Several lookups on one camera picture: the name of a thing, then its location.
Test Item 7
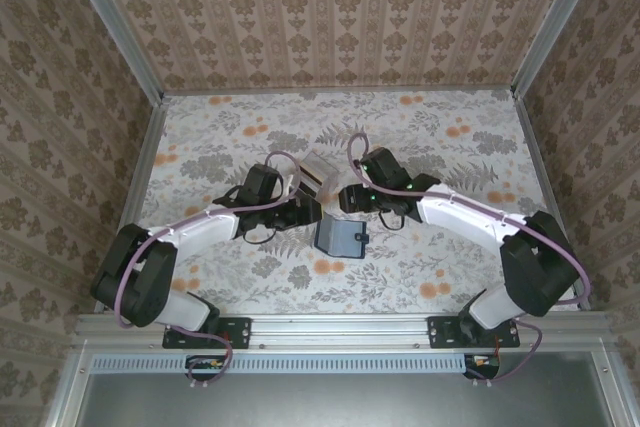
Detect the floral patterned table cover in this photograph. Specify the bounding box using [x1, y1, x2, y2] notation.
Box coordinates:
[107, 90, 581, 316]

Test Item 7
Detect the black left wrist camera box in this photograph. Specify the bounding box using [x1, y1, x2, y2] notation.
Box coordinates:
[282, 199, 306, 226]

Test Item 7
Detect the blue card holder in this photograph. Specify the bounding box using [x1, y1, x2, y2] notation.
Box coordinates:
[313, 216, 371, 261]

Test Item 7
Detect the thin black left camera cable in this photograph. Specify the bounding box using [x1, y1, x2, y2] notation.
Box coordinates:
[238, 225, 282, 247]

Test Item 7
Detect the grey metal panel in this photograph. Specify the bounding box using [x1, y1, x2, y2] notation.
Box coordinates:
[44, 349, 626, 427]

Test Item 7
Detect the thin black camera cable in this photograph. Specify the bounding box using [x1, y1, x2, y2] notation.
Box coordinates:
[377, 209, 407, 232]
[238, 225, 282, 247]

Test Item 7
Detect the aluminium frame post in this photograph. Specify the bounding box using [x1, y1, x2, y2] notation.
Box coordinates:
[59, 0, 166, 103]
[509, 0, 609, 98]

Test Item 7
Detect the grey slotted cable duct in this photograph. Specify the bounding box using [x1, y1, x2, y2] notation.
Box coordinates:
[92, 352, 501, 376]

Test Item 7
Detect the aluminium table end rail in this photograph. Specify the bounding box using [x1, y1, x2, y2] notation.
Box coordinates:
[159, 85, 519, 98]

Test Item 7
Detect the aluminium table side rail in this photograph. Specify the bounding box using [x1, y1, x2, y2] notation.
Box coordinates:
[512, 89, 594, 313]
[94, 94, 169, 316]

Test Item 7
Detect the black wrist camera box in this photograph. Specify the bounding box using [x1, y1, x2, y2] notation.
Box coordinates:
[344, 185, 371, 212]
[282, 199, 306, 226]

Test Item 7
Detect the thin black right camera cable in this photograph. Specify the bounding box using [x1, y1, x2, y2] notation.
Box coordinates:
[377, 209, 407, 232]

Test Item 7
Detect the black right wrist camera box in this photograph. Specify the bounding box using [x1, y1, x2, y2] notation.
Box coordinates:
[344, 185, 371, 212]

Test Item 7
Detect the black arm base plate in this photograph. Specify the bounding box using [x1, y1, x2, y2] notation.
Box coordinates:
[162, 316, 251, 350]
[428, 315, 521, 350]

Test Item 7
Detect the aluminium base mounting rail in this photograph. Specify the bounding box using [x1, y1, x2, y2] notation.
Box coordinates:
[74, 311, 621, 354]

